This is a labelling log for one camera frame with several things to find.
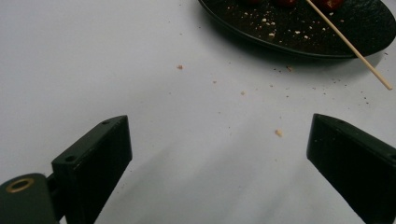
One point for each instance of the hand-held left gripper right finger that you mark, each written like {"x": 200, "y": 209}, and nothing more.
{"x": 355, "y": 165}

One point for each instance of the black textured plate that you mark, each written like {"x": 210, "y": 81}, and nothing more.
{"x": 249, "y": 34}

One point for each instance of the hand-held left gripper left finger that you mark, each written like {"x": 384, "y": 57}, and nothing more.
{"x": 93, "y": 168}

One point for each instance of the wooden skewer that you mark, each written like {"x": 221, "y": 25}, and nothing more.
{"x": 348, "y": 44}

